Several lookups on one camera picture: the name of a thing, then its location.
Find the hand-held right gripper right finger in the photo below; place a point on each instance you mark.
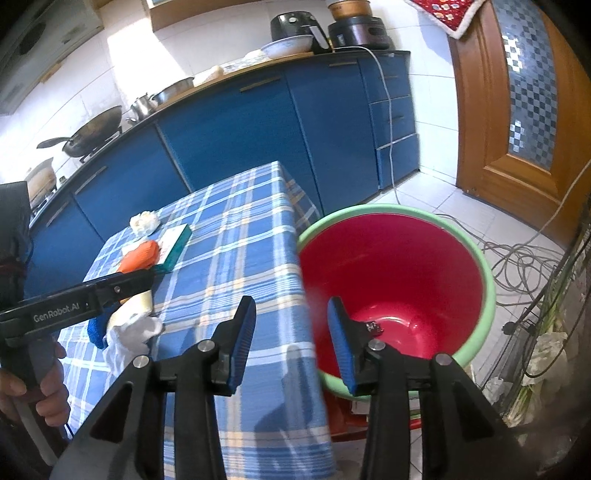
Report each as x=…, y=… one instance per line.
x=342, y=346

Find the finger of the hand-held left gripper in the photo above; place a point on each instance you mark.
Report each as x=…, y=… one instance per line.
x=124, y=284

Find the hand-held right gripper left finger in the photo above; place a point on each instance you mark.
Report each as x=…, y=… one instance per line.
x=242, y=344

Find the teal and white box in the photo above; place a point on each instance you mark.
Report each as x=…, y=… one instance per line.
x=175, y=240

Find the red bucket with green rim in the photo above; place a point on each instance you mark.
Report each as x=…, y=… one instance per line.
x=392, y=277

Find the person's left hand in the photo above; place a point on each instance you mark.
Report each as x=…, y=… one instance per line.
x=57, y=378

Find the small dark wrapper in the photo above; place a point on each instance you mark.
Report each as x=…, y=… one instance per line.
x=373, y=327

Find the blue scouring cloth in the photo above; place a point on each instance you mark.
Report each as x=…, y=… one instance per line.
x=97, y=334

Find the crumpled white tissue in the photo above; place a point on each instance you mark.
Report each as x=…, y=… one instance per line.
x=127, y=344

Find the crumpled white paper ball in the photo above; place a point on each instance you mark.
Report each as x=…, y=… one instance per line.
x=145, y=222

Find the red plastic stool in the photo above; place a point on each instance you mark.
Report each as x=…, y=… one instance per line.
x=344, y=422

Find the blue plaid tablecloth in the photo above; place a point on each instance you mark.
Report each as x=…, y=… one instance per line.
x=240, y=240

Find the light lidded pot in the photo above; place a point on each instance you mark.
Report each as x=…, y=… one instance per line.
x=39, y=177

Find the steel pot with lid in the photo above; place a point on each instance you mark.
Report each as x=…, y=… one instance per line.
x=141, y=107

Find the blue kitchen cabinet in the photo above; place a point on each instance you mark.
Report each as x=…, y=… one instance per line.
x=231, y=129

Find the steel basin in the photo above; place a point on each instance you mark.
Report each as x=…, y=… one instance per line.
x=173, y=92

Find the white plastic bag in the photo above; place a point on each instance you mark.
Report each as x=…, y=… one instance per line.
x=549, y=353

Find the green plant stalks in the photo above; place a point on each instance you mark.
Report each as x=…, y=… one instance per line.
x=556, y=300

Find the blue drawer unit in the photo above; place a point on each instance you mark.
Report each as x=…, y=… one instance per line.
x=392, y=115

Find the grey range hood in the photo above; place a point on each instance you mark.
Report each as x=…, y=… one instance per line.
x=41, y=37

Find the wooden door with glass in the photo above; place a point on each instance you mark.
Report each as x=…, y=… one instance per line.
x=480, y=115

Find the white bowl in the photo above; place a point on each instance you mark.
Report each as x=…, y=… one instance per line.
x=286, y=46

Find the black air fryer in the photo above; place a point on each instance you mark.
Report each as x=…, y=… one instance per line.
x=291, y=25

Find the dark rice cooker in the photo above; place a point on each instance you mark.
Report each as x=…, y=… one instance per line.
x=360, y=32

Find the brown pot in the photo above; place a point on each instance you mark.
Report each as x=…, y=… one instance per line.
x=348, y=9

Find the red patterned cloth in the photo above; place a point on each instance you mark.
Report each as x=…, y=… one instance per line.
x=448, y=16

